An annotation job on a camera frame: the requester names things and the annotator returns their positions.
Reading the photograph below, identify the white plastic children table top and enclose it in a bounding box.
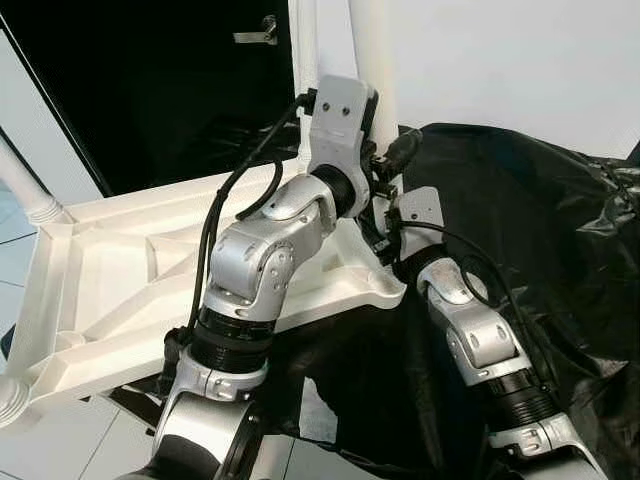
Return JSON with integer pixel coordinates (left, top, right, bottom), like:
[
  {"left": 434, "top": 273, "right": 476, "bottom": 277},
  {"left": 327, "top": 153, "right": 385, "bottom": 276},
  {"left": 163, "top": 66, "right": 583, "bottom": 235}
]
[{"left": 0, "top": 160, "right": 409, "bottom": 431}]

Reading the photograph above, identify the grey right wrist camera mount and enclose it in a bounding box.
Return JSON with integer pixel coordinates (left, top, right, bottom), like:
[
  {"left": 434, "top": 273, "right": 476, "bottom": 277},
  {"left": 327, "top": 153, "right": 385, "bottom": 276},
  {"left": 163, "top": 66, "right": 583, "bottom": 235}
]
[{"left": 395, "top": 187, "right": 443, "bottom": 263}]

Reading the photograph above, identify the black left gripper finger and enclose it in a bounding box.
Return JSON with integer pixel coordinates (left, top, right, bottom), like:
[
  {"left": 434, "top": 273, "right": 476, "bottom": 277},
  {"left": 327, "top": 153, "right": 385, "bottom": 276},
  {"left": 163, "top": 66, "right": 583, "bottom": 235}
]
[{"left": 384, "top": 128, "right": 423, "bottom": 173}]

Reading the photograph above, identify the black plastic cover sheet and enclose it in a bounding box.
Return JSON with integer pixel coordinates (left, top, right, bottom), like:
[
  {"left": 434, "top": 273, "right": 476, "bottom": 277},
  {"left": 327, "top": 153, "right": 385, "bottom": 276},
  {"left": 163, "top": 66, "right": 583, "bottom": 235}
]
[{"left": 100, "top": 120, "right": 640, "bottom": 476}]

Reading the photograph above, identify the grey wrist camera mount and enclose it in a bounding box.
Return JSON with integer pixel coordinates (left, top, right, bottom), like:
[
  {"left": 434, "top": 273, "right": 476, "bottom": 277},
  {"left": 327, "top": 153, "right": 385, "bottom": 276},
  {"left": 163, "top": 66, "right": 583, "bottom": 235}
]
[
  {"left": 395, "top": 187, "right": 443, "bottom": 263},
  {"left": 305, "top": 75, "right": 379, "bottom": 191}
]

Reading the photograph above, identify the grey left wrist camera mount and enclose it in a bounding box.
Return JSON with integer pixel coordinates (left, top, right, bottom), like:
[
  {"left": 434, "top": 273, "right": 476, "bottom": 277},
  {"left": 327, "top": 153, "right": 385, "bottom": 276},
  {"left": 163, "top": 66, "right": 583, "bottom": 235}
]
[{"left": 305, "top": 75, "right": 379, "bottom": 191}]

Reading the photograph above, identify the silver door handle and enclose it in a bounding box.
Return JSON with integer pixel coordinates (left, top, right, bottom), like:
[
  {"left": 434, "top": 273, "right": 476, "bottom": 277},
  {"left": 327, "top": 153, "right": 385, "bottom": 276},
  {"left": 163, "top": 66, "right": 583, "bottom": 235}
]
[{"left": 234, "top": 15, "right": 279, "bottom": 46}]

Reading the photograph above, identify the black door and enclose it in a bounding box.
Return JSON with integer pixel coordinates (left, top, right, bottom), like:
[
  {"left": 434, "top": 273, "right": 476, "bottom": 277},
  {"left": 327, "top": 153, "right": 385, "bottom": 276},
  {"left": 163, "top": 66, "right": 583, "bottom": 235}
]
[{"left": 0, "top": 0, "right": 301, "bottom": 196}]

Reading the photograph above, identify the white support table leg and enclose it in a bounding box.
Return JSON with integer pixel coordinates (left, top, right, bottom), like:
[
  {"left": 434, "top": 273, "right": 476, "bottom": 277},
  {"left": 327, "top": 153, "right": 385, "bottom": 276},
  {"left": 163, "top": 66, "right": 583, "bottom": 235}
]
[{"left": 262, "top": 435, "right": 299, "bottom": 480}]

